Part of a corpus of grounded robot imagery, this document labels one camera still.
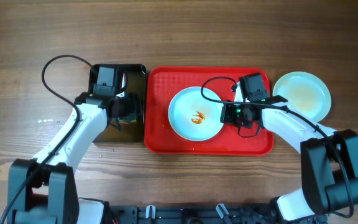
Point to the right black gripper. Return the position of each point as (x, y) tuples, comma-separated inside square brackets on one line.
[(227, 117)]

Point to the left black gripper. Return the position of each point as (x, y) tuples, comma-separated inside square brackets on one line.
[(132, 106)]

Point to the green yellow sponge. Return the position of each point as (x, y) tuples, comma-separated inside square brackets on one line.
[(128, 119)]

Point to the white plate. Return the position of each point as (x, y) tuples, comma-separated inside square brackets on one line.
[(194, 113), (306, 93)]

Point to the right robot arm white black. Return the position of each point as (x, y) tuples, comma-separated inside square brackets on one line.
[(329, 158)]

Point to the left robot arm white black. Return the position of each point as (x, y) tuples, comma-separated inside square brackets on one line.
[(42, 189)]

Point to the black water tray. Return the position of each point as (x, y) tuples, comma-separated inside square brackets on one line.
[(135, 133)]

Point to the red plastic tray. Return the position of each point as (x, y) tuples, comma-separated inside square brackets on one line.
[(163, 83)]

